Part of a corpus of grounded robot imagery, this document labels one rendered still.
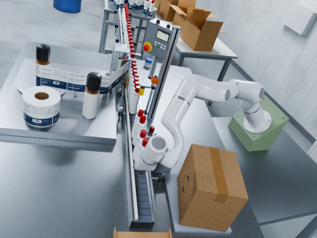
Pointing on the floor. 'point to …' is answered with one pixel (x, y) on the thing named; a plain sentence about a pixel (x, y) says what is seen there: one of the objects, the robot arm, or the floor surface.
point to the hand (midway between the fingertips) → (141, 170)
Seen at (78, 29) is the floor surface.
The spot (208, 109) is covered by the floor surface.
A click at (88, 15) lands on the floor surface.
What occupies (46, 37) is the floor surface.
